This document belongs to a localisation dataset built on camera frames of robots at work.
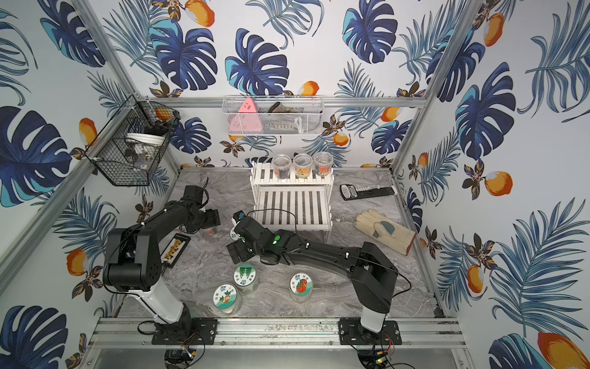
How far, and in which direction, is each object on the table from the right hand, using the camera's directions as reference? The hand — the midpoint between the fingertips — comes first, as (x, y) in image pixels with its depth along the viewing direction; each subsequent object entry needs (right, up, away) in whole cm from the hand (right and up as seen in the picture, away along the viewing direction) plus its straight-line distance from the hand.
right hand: (240, 242), depth 79 cm
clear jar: (+21, +27, -1) cm, 34 cm away
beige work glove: (+57, +1, +19) cm, 60 cm away
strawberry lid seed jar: (+21, -14, -2) cm, 25 cm away
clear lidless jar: (+14, +27, -2) cm, 30 cm away
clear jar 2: (+28, +28, -1) cm, 39 cm away
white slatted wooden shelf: (+18, +13, +14) cm, 26 cm away
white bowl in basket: (-33, +36, +1) cm, 49 cm away
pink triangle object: (0, +46, +11) cm, 47 cm away
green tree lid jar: (+2, -12, -1) cm, 12 cm away
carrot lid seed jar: (-3, -17, -5) cm, 18 cm away
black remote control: (+45, +18, +32) cm, 58 cm away
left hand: (-17, +6, +16) cm, 25 cm away
